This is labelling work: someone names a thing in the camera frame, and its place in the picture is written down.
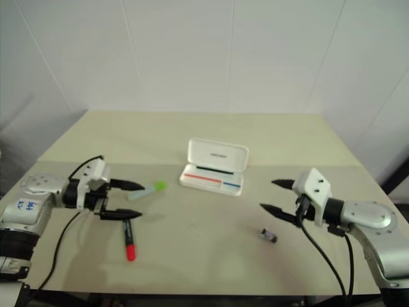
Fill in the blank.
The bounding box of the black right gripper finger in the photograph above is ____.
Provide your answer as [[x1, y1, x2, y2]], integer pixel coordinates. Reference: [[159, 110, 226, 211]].
[[271, 178, 296, 189], [259, 203, 302, 228]]

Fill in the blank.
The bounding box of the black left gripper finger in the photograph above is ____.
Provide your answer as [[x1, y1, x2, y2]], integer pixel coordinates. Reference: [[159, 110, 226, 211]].
[[109, 178, 144, 192], [99, 209, 143, 221]]

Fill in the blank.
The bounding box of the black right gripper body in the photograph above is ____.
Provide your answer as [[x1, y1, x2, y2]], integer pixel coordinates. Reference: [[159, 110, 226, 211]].
[[294, 193, 315, 221]]

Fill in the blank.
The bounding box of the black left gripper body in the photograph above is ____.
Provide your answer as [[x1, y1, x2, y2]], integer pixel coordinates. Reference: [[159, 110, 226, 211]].
[[84, 179, 113, 216]]

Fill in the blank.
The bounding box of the small grey object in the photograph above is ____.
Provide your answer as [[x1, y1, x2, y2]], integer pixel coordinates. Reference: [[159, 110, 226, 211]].
[[259, 228, 278, 243]]

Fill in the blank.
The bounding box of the white open pencil case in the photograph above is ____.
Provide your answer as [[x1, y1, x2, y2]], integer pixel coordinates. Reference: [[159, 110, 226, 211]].
[[178, 138, 250, 198]]

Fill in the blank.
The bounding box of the green capped correction pen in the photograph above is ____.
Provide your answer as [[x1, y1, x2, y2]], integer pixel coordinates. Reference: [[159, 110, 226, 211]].
[[127, 180, 168, 202]]

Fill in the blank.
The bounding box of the black marker with red cap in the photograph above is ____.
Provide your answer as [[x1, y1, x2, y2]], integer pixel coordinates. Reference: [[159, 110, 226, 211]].
[[121, 219, 137, 262]]

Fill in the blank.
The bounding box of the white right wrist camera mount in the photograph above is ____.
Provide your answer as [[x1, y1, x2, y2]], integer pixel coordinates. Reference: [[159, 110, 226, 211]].
[[293, 168, 334, 228]]

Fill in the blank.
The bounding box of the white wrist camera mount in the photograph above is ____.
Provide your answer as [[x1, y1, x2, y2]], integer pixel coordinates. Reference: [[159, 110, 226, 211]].
[[293, 168, 334, 228], [76, 160, 111, 211]]

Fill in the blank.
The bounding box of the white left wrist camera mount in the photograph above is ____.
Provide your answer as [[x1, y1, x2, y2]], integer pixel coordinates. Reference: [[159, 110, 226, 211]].
[[76, 160, 111, 211]]

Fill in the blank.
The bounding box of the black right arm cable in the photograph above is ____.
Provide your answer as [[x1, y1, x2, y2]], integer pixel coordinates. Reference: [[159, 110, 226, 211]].
[[295, 194, 355, 299]]

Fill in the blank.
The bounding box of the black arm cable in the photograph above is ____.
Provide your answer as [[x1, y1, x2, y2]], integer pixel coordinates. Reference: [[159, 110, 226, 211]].
[[24, 155, 105, 307], [295, 194, 355, 299]]

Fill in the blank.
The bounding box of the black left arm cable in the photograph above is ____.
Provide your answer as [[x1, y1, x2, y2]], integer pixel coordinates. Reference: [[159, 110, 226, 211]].
[[24, 155, 105, 307]]

